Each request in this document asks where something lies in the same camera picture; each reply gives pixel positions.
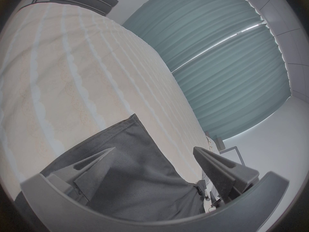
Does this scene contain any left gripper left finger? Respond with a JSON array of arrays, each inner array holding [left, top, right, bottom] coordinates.
[[48, 147, 116, 202]]

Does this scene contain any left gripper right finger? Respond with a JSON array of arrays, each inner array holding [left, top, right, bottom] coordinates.
[[193, 147, 260, 203]]

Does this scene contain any black T-shirt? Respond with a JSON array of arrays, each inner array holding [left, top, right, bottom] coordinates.
[[40, 113, 209, 223]]

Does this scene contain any bed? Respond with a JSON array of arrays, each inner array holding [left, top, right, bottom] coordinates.
[[0, 2, 247, 202]]

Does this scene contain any grey bedside table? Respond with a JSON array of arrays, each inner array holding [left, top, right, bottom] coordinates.
[[214, 135, 226, 151]]

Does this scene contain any white printed pillow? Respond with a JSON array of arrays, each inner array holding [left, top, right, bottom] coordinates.
[[205, 133, 219, 154]]

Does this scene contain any blue-green curtain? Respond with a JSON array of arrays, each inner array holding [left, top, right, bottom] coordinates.
[[172, 24, 292, 140], [123, 0, 264, 72]]

